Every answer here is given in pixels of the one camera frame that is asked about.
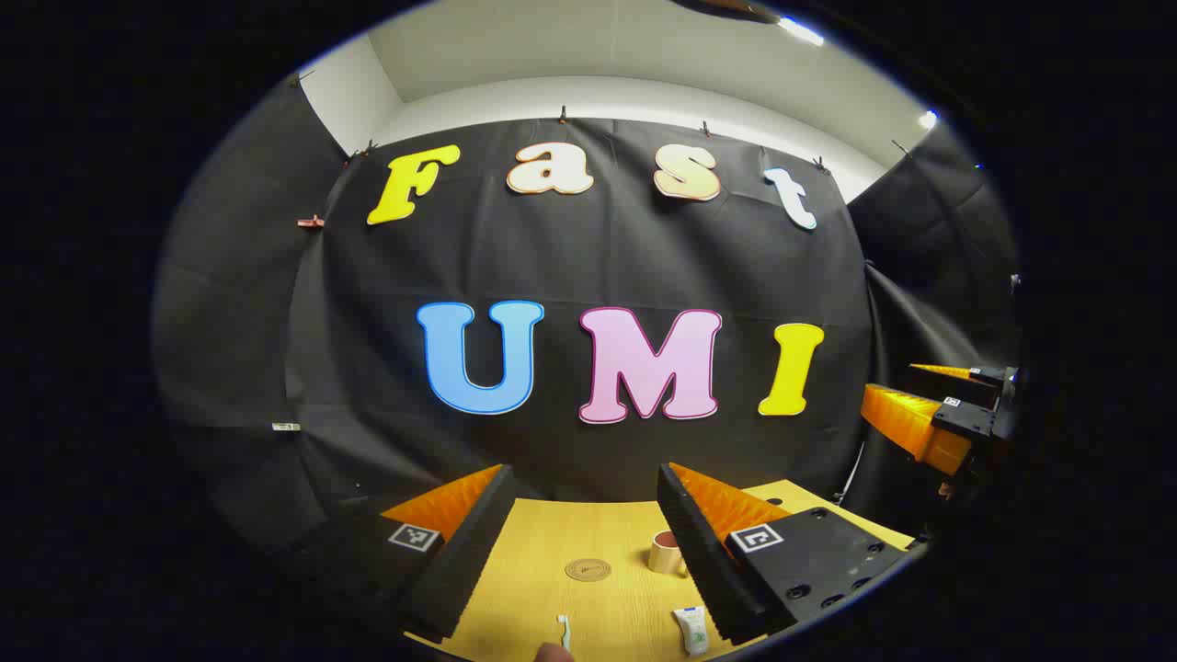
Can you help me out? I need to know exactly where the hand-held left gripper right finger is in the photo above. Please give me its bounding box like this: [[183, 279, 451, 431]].
[[657, 462, 913, 645]]

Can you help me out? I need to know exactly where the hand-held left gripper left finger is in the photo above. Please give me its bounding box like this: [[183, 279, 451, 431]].
[[299, 464, 516, 643]]

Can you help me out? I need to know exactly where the beige cup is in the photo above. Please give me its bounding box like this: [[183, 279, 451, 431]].
[[648, 531, 689, 577]]

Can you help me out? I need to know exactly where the white toothpaste tube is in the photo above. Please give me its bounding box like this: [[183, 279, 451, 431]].
[[672, 606, 711, 656]]

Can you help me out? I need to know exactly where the wooden desktop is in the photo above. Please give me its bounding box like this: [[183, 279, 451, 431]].
[[405, 478, 916, 662]]

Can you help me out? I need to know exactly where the black backdrop cloth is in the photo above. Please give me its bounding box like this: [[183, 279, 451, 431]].
[[152, 74, 1022, 571]]

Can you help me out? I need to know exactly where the white cable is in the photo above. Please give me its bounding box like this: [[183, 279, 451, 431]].
[[841, 441, 867, 505]]

